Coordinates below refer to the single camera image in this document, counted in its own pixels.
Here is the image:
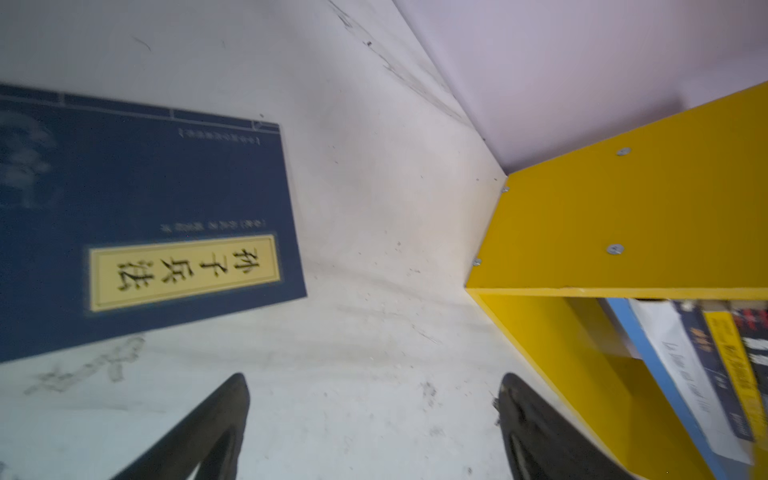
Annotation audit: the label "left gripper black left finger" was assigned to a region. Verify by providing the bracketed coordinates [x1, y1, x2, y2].
[115, 373, 250, 479]

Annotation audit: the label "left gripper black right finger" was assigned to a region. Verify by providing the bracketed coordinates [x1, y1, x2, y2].
[496, 373, 632, 480]

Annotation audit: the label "white portfolio book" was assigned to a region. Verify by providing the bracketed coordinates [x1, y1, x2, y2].
[628, 299, 754, 478]

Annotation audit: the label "dark purple portrait book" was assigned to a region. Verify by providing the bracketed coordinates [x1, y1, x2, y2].
[673, 300, 754, 442]

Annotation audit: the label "yellow cartoon cover book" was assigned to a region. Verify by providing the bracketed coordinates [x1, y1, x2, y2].
[701, 300, 767, 451]

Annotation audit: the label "navy book yellow label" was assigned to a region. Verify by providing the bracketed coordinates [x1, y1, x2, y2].
[1, 85, 307, 361]

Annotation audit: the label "black wolf cover book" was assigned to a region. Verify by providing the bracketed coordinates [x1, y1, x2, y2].
[730, 301, 767, 404]

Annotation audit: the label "yellow bookshelf pink blue shelves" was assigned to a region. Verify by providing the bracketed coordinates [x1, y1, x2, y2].
[466, 84, 767, 479]

